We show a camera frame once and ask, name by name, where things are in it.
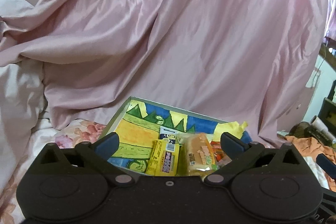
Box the orange cloth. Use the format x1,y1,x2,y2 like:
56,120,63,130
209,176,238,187
285,135,335,192

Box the sandwich bread packet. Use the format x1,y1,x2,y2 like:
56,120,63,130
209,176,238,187
182,132,218,177

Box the dark blue small box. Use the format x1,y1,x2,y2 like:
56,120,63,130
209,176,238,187
159,126,183,145

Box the wooden framed window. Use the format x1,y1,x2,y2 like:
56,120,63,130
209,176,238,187
319,43,336,71

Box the rolled white paper tube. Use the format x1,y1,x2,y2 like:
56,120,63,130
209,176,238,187
310,115,335,145

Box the yellow candy bar packet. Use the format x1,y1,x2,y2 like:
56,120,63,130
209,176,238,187
145,139,180,176

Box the pink satin curtain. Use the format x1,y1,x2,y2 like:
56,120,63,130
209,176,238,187
1,0,327,146

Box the pink hanging garment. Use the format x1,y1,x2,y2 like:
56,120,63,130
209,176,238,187
324,0,335,48

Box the dark wooden cabinet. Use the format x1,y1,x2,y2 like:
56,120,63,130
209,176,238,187
318,80,336,135

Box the grey shallow snack box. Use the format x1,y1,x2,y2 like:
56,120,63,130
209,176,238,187
101,97,252,178

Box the floral quilt bedspread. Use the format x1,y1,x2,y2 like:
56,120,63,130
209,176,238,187
1,118,105,223

